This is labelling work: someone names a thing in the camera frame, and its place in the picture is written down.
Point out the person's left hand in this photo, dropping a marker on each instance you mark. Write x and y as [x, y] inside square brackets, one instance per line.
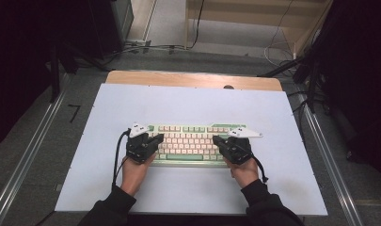
[134, 175]

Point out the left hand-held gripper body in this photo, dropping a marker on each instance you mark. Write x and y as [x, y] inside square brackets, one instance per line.
[141, 147]

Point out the small grey floor bracket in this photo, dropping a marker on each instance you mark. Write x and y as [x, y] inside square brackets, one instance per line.
[58, 187]

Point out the light wooden shelf unit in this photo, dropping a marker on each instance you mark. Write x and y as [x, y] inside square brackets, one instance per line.
[241, 12]

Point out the dark cabinet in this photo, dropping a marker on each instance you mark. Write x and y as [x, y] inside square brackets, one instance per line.
[113, 25]

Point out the wooden table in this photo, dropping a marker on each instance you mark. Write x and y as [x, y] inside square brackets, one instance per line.
[178, 79]

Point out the dark curtain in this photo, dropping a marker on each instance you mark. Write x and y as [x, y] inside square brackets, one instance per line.
[15, 62]
[360, 69]

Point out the green and cream keyboard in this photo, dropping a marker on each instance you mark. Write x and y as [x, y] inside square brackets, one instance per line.
[191, 144]

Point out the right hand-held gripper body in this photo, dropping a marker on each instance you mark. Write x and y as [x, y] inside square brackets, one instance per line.
[238, 150]

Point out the white table cover sheet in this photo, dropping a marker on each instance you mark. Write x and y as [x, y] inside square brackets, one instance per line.
[194, 103]

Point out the black metal stand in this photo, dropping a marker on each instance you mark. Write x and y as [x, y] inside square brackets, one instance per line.
[55, 78]

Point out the person's dark clothed torso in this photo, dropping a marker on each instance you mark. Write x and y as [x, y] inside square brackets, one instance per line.
[188, 221]

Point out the person's right hand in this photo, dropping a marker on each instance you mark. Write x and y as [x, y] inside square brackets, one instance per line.
[246, 174]

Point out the aluminium floor rail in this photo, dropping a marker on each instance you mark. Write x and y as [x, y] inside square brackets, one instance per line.
[332, 169]
[25, 166]

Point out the black tripod stand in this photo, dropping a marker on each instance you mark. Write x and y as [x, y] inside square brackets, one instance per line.
[310, 81]

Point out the dark round table grommet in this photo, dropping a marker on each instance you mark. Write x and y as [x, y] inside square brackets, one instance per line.
[229, 87]

